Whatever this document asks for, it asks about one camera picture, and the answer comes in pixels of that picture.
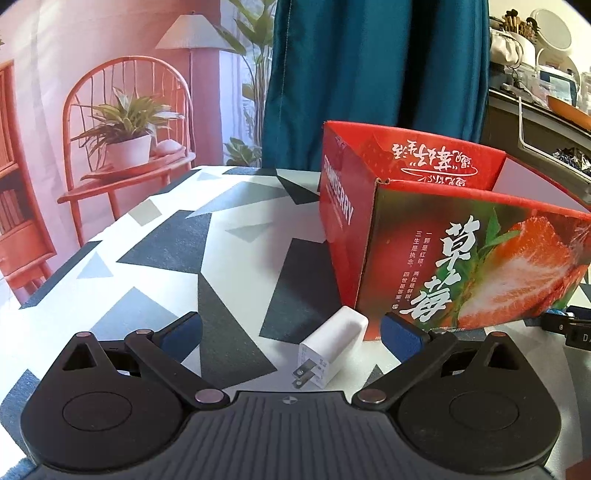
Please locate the dark vanity desk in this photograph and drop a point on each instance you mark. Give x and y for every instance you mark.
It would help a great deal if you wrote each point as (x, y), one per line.
(501, 120)

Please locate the blue tissue packet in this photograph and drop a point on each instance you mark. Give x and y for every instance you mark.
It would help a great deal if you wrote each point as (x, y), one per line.
(556, 83)

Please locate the red strawberry cardboard box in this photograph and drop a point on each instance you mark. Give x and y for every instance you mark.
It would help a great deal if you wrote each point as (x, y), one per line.
(397, 230)

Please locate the round white mirror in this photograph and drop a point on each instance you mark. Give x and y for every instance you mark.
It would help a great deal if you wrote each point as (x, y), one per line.
(551, 30)

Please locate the orange bowl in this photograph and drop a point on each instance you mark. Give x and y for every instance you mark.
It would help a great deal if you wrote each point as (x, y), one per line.
(570, 110)

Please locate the white makeup brush holder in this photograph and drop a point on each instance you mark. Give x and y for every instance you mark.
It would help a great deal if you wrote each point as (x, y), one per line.
(519, 22)

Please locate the printed wall backdrop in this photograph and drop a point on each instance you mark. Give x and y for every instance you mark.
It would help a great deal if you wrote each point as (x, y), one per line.
(92, 69)

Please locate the white cloth bag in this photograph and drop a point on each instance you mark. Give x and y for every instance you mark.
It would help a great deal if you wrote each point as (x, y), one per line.
(510, 50)

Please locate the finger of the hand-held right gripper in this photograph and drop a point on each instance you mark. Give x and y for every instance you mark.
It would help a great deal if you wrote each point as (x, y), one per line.
(554, 321)

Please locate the white charger plug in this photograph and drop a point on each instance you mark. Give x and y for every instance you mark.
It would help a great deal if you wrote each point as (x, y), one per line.
(334, 341)

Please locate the shiny snack wrappers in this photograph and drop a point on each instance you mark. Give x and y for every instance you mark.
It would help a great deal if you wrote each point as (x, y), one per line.
(572, 159)

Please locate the teal curtain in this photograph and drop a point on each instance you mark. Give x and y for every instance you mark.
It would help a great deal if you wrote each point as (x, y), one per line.
(369, 69)

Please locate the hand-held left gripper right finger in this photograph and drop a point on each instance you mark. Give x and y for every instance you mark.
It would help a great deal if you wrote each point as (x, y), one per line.
(402, 337)

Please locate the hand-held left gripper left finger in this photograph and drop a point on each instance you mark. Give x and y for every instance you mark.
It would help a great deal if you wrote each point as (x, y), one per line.
(179, 339)

